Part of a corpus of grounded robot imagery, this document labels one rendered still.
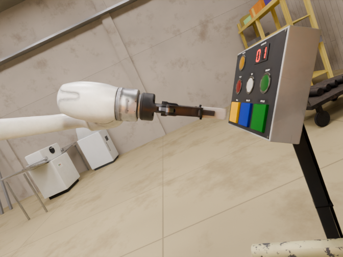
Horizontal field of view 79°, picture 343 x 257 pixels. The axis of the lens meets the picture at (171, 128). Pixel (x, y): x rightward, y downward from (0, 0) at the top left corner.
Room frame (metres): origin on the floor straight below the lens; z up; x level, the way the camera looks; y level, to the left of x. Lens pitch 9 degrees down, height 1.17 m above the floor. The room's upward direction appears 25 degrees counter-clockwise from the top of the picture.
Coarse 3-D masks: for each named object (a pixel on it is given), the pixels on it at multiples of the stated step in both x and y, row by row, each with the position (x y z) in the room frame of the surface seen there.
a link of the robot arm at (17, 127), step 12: (0, 120) 0.59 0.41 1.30; (12, 120) 0.60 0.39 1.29; (24, 120) 0.62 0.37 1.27; (36, 120) 0.64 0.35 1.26; (48, 120) 0.65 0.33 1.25; (60, 120) 0.67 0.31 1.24; (72, 120) 0.68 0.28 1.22; (0, 132) 0.57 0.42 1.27; (12, 132) 0.59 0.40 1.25; (24, 132) 0.61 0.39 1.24; (36, 132) 0.63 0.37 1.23; (48, 132) 0.66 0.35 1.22
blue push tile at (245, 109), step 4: (244, 104) 0.67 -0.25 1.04; (248, 104) 0.64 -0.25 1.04; (252, 104) 0.63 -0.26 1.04; (240, 108) 0.70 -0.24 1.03; (244, 108) 0.66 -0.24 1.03; (248, 108) 0.64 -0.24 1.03; (240, 112) 0.69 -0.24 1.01; (244, 112) 0.66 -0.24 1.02; (248, 112) 0.63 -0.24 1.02; (240, 116) 0.69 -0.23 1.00; (244, 116) 0.65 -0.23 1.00; (248, 116) 0.63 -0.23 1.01; (240, 120) 0.68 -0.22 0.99; (244, 120) 0.65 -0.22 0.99; (248, 120) 0.63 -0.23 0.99; (240, 124) 0.68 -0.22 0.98; (244, 124) 0.64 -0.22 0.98; (248, 124) 0.63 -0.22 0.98
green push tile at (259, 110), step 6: (258, 108) 0.57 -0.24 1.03; (264, 108) 0.53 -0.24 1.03; (258, 114) 0.56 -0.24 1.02; (264, 114) 0.53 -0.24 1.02; (252, 120) 0.59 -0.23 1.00; (258, 120) 0.56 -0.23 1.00; (264, 120) 0.53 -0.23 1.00; (252, 126) 0.59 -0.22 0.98; (258, 126) 0.55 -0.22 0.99; (264, 126) 0.53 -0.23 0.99
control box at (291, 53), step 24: (264, 48) 0.60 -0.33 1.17; (288, 48) 0.49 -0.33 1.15; (312, 48) 0.49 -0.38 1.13; (240, 72) 0.77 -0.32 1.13; (264, 72) 0.58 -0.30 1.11; (288, 72) 0.49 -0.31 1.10; (312, 72) 0.49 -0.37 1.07; (240, 96) 0.73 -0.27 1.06; (264, 96) 0.56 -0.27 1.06; (288, 96) 0.49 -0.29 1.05; (288, 120) 0.49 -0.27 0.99
